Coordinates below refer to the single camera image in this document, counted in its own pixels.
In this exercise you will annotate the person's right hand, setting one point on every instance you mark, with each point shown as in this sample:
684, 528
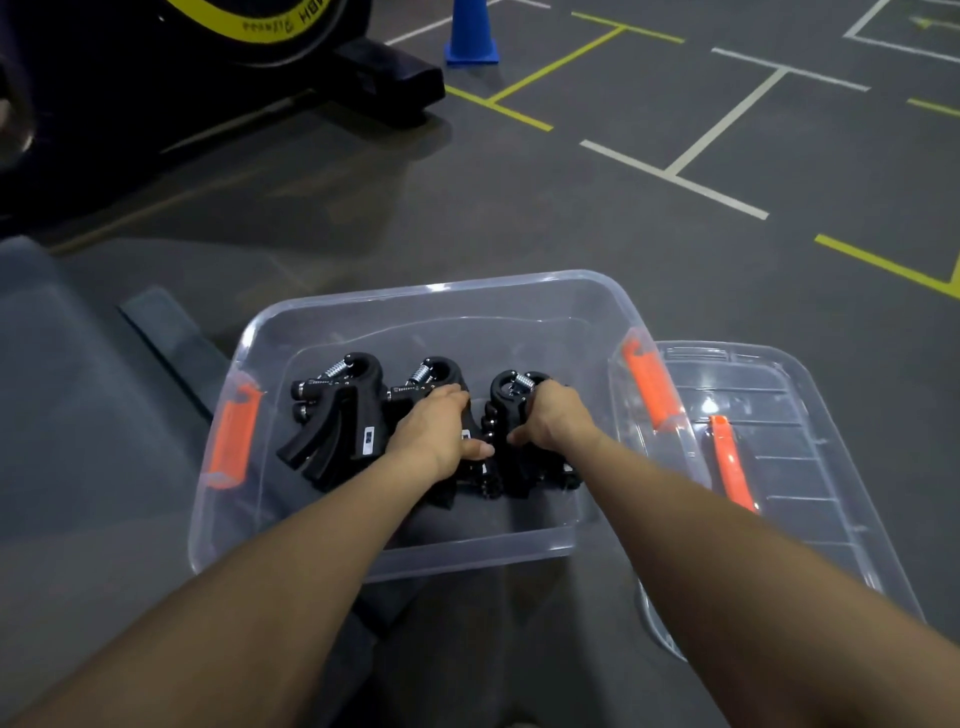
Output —
555, 420

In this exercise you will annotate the person's left hand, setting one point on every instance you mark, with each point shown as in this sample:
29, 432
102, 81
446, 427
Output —
435, 435

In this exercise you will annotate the person's right thumb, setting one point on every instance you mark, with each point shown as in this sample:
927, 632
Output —
521, 436

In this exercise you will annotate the person's left thumb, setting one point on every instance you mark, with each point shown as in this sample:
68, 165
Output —
478, 450

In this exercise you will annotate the black hand grip strengthener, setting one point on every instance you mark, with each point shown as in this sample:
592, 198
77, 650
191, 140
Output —
364, 405
439, 371
506, 390
300, 442

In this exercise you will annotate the person's left forearm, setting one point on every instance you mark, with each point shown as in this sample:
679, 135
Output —
262, 592

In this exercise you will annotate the person's right forearm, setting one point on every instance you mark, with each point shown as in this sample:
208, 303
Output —
735, 592

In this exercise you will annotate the clear plastic storage bin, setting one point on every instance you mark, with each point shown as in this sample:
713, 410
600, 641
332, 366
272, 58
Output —
480, 322

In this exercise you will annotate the orange lid latch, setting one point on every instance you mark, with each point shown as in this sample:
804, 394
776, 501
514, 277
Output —
731, 465

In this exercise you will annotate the clear plastic bin lid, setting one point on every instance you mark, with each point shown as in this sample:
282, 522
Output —
795, 420

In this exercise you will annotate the grey padded platform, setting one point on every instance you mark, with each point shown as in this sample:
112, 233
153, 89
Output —
82, 450

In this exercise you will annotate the blue traffic cone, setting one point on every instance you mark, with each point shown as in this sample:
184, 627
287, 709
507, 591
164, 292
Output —
471, 34

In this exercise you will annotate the black yellow exercise bike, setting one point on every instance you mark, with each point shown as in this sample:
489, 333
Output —
187, 67

